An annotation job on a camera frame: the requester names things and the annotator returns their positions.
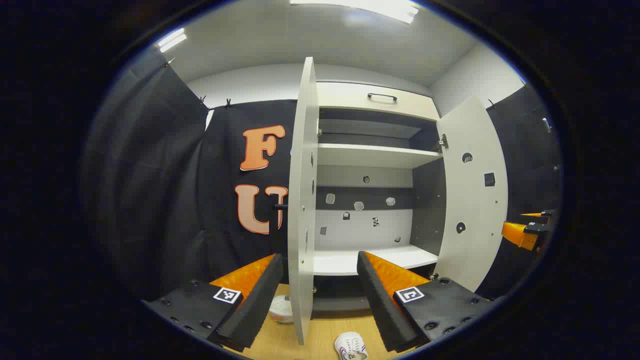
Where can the white round bowl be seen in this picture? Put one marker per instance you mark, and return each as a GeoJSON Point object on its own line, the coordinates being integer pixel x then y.
{"type": "Point", "coordinates": [281, 308]}

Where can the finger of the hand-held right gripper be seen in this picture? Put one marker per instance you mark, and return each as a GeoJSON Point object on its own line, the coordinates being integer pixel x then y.
{"type": "Point", "coordinates": [517, 235]}
{"type": "Point", "coordinates": [540, 217]}

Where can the white shoe cabinet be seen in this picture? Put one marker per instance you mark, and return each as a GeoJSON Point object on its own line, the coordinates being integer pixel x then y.
{"type": "Point", "coordinates": [370, 156]}

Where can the ceiling light panel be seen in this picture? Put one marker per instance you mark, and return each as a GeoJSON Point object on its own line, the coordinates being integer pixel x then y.
{"type": "Point", "coordinates": [370, 7]}
{"type": "Point", "coordinates": [171, 40]}

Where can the black backdrop cloth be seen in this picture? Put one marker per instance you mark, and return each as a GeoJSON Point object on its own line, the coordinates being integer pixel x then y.
{"type": "Point", "coordinates": [165, 200]}

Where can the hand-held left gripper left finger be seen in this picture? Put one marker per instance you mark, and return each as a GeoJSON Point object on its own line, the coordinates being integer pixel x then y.
{"type": "Point", "coordinates": [255, 310]}

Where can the white cabinet drawer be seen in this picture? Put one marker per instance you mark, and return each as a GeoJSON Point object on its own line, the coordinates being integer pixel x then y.
{"type": "Point", "coordinates": [350, 102]}

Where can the white canvas shoe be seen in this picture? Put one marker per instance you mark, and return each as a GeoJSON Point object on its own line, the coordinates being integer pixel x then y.
{"type": "Point", "coordinates": [351, 345]}

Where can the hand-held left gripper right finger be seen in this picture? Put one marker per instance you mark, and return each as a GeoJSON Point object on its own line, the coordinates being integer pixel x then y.
{"type": "Point", "coordinates": [377, 305]}

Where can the white shoe cabinet door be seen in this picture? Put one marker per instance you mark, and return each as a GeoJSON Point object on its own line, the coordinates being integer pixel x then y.
{"type": "Point", "coordinates": [302, 200]}
{"type": "Point", "coordinates": [475, 200]}

